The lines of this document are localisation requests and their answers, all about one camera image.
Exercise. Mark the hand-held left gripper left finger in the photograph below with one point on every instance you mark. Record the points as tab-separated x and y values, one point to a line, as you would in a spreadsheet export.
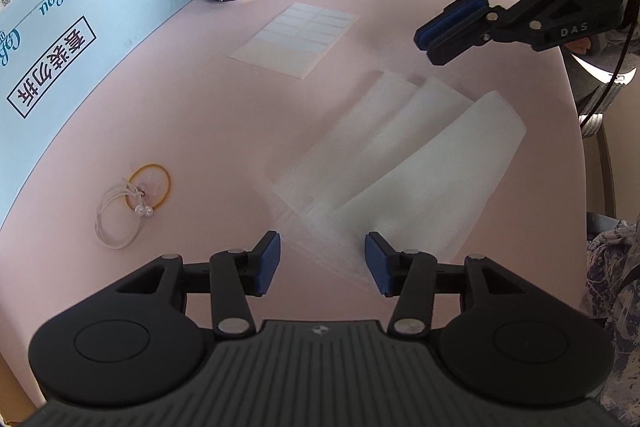
269	262

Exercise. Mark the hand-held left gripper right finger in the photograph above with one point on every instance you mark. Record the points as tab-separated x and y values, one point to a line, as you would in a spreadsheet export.
376	262

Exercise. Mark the tan rubber band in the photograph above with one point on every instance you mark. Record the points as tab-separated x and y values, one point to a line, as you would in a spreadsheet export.
167	187

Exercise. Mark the white sticker sheet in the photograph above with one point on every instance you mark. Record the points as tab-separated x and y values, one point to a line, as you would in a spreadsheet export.
295	39

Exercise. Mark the person's camouflage jacket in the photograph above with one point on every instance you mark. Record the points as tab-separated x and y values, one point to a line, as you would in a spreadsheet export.
617	307

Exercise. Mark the light blue labelled cardboard box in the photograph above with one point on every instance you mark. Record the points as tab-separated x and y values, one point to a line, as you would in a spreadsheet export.
75	32

